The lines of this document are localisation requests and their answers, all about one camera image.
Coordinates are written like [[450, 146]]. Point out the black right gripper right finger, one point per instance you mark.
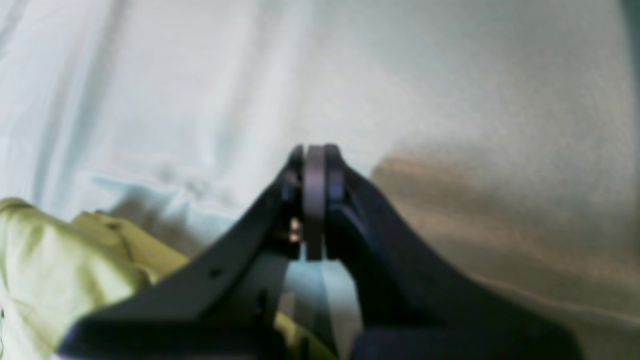
[[414, 304]]

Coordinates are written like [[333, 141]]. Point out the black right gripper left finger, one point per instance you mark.
[[219, 306]]

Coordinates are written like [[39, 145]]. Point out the light green T-shirt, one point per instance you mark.
[[53, 272]]

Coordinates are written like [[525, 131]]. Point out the green table cloth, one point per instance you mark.
[[505, 131]]

